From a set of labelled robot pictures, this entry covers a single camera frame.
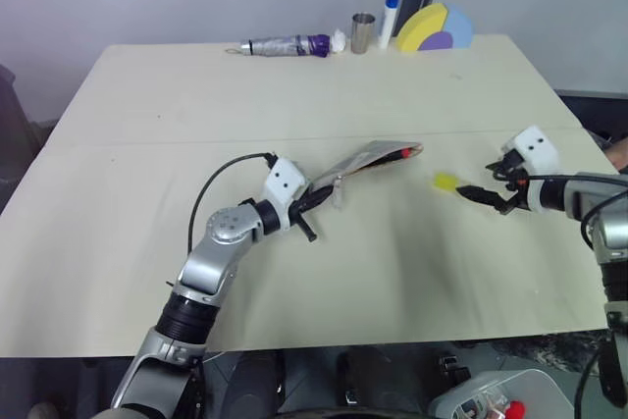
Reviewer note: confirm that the red marker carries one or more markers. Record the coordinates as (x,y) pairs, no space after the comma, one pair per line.
(403,154)

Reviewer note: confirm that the yellow foam shape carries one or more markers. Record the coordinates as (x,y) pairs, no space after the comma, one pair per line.
(422,26)

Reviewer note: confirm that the grey purple folded umbrella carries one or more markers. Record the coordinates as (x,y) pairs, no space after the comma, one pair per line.
(289,45)

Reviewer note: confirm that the light blue foam shape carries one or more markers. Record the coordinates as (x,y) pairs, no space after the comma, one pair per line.
(461,26)

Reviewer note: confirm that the purple foam shape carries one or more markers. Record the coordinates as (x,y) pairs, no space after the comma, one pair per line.
(436,41)

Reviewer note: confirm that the white bottle blue cap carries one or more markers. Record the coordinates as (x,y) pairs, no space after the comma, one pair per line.
(387,19)

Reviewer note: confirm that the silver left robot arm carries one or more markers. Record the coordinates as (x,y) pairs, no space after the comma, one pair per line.
(211,262)

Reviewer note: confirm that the white crumpled tissue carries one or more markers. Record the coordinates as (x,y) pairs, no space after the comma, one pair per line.
(338,41)

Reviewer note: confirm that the clear plastic container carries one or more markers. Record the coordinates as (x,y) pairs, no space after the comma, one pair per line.
(490,389)

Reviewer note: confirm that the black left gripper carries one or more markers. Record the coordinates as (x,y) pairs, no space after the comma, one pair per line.
(297,209)

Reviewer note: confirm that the metal cup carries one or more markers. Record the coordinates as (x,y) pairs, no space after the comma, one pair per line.
(363,34)

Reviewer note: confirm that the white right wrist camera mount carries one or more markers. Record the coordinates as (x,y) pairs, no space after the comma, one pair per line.
(536,149)

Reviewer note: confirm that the red ball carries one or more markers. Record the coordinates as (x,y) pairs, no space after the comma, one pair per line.
(515,410)

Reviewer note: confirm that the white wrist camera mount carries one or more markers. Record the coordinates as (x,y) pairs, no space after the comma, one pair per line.
(536,149)
(282,181)

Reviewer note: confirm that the person bare skin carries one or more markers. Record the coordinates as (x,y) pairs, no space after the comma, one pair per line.
(619,154)

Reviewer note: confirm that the dark cabinet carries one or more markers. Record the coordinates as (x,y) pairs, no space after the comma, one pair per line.
(596,115)

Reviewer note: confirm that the dark rounded shape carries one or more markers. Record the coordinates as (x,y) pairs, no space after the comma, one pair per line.
(257,382)

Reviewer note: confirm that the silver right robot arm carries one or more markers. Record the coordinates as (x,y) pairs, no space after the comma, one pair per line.
(601,203)

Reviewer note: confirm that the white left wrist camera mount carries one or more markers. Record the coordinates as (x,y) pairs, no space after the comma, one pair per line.
(282,181)

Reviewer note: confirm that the small yellow block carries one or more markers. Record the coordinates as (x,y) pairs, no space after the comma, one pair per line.
(444,182)

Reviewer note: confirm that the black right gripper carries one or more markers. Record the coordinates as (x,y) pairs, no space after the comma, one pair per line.
(512,178)

